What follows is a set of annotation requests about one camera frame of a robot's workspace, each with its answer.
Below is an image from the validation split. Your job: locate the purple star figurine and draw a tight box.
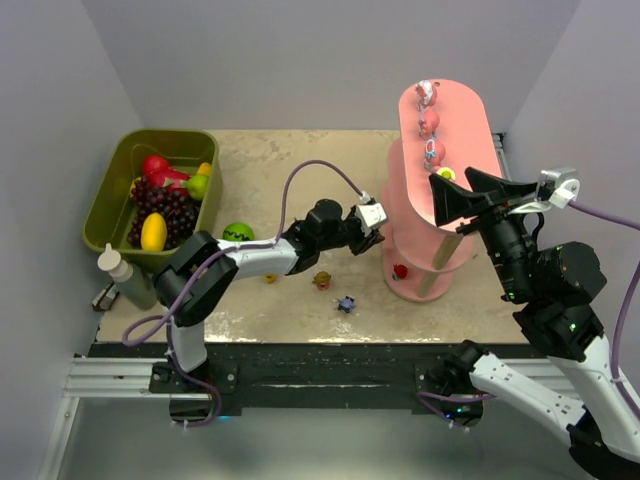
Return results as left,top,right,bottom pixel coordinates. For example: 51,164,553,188
337,296,356,314

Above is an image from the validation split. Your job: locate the pink tiered shelf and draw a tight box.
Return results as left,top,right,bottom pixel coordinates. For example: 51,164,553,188
381,79,502,303

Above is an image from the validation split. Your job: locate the yellow pepper toy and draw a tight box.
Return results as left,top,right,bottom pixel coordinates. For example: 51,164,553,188
196,162,212,176

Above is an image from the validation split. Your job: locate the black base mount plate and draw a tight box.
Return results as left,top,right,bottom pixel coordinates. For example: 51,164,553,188
88,341,487,422

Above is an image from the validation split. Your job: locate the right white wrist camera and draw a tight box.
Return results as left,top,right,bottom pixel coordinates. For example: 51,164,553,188
510,167,581,215

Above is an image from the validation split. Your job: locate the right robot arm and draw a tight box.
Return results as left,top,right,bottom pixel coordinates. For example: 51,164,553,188
419,167,639,479

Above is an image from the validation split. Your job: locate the pink figurine with yellow hat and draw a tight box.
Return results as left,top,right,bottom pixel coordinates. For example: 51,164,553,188
437,167,456,182

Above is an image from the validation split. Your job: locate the green watermelon ball toy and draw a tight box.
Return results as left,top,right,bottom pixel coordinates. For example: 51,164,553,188
222,222,255,242

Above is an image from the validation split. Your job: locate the pink figurine with blue glasses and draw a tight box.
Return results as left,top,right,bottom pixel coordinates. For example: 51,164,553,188
424,137,446,172

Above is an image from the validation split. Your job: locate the red dragon fruit toy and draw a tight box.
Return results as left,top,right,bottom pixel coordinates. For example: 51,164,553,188
142,155,191,191

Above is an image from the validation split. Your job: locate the grey green bottle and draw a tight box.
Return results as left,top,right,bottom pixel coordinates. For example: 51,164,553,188
111,263,157,311

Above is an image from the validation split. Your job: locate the brown figurine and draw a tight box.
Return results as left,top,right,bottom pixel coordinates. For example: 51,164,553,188
312,271,332,291

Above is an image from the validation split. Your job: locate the dark grape bunch toy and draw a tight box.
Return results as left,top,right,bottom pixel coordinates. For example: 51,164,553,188
126,177,200,251

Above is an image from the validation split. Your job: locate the green plastic bin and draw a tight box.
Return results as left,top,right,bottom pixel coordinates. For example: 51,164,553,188
82,129,223,273

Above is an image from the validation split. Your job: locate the pink pig figurine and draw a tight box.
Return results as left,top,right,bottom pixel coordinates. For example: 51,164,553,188
418,108,440,140

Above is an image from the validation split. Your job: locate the beige suction hook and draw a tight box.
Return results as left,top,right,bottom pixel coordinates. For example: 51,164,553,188
97,243,131,282

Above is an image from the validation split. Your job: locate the green apple toy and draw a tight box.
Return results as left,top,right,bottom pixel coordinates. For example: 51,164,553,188
186,174,209,202

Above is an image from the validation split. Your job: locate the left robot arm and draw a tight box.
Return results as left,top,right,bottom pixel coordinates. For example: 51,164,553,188
153,199,388,380

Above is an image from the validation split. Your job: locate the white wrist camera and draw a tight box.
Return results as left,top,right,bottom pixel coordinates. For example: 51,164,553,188
510,167,581,215
355,202,388,236

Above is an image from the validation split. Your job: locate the aluminium frame rail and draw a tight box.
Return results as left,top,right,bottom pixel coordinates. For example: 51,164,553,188
63,358,579,400

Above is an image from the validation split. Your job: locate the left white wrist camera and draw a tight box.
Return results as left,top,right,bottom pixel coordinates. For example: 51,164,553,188
355,202,388,236

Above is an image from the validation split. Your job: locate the red white figurine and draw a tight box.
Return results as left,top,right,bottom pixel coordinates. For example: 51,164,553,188
414,80,437,111

